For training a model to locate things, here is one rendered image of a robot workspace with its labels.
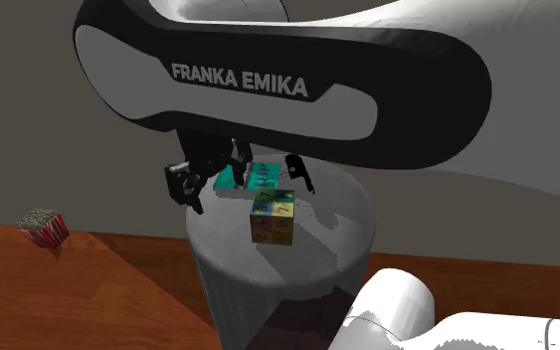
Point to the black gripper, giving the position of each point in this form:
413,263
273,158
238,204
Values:
209,152

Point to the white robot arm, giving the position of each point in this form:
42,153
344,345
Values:
405,72

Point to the teal flat box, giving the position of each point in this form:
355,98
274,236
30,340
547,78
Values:
262,173

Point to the multicoloured number cube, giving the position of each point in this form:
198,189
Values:
272,218

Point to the round grey side table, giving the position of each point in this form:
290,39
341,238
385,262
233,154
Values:
308,252

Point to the red striped popcorn box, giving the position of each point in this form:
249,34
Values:
44,228

